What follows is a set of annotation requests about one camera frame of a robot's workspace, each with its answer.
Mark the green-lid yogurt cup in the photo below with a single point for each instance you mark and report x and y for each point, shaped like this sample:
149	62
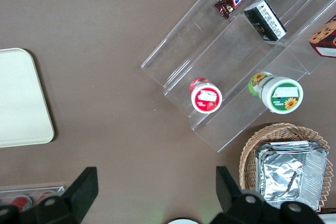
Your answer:
283	95

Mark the red-lid yogurt cup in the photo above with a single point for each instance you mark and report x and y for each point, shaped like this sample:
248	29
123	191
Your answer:
206	98

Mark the cream plastic tray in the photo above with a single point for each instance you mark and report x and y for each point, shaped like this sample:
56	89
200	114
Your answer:
21	98

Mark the small black box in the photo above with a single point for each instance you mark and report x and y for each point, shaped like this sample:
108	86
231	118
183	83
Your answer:
265	22

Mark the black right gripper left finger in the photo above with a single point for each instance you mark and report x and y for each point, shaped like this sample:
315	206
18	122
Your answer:
78	195

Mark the clear acrylic bottle rack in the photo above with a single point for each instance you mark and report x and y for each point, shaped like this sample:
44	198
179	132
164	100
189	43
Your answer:
31	189

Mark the wicker basket with foil trays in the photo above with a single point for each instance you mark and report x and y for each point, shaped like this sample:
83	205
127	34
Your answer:
249	155

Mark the red plaid cookie box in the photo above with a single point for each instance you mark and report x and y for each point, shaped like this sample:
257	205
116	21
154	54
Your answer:
325	37

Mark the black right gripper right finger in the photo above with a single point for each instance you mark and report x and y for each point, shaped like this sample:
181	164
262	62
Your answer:
231	197

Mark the aluminium foil tray stack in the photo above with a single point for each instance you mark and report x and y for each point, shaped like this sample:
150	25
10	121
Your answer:
283	176

